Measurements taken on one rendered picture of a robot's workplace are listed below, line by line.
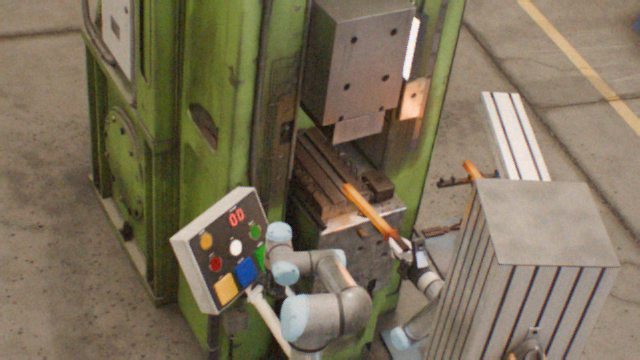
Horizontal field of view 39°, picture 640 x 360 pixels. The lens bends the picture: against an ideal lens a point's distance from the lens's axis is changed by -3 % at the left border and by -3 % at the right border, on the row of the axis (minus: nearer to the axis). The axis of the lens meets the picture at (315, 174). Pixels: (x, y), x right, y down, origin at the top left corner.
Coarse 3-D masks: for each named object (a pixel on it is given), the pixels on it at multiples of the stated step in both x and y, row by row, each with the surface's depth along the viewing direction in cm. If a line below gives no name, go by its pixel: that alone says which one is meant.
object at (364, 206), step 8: (352, 192) 338; (352, 200) 337; (360, 200) 334; (360, 208) 333; (368, 208) 331; (368, 216) 329; (376, 216) 327; (376, 224) 326; (384, 224) 324; (384, 232) 322; (392, 232) 320; (400, 240) 317; (408, 248) 314
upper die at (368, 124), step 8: (304, 112) 328; (376, 112) 317; (384, 112) 319; (312, 120) 325; (352, 120) 313; (360, 120) 315; (368, 120) 317; (376, 120) 320; (320, 128) 321; (328, 128) 315; (336, 128) 312; (344, 128) 314; (352, 128) 316; (360, 128) 318; (368, 128) 320; (376, 128) 322; (328, 136) 317; (336, 136) 314; (344, 136) 316; (352, 136) 318; (360, 136) 321
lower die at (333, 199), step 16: (304, 144) 358; (320, 144) 361; (304, 160) 353; (336, 160) 354; (304, 176) 347; (320, 176) 346; (352, 176) 348; (336, 192) 340; (368, 192) 342; (320, 208) 336; (336, 208) 339; (352, 208) 343
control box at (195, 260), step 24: (240, 192) 305; (216, 216) 293; (240, 216) 301; (264, 216) 309; (192, 240) 286; (216, 240) 293; (240, 240) 301; (264, 240) 309; (192, 264) 288; (192, 288) 295; (240, 288) 301; (216, 312) 293
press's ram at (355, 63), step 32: (320, 0) 292; (352, 0) 294; (384, 0) 296; (320, 32) 293; (352, 32) 288; (384, 32) 295; (320, 64) 298; (352, 64) 297; (384, 64) 304; (320, 96) 304; (352, 96) 306; (384, 96) 314
